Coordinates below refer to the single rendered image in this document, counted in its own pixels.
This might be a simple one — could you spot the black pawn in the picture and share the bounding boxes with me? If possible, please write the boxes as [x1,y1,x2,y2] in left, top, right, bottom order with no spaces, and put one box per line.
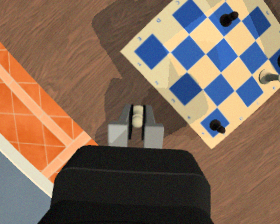
[220,11,239,27]
[209,119,226,134]

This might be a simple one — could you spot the white pawn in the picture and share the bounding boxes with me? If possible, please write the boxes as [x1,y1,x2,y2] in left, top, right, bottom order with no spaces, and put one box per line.
[132,105,143,128]

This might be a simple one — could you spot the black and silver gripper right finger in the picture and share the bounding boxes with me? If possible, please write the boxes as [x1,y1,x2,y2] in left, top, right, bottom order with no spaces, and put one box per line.
[142,105,164,149]

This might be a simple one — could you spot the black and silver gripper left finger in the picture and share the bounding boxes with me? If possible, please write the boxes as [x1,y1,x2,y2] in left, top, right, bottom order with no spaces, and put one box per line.
[108,104,134,147]

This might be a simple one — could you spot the blue and cream chessboard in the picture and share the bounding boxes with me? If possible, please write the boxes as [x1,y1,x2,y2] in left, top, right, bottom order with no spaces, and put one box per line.
[120,0,280,149]

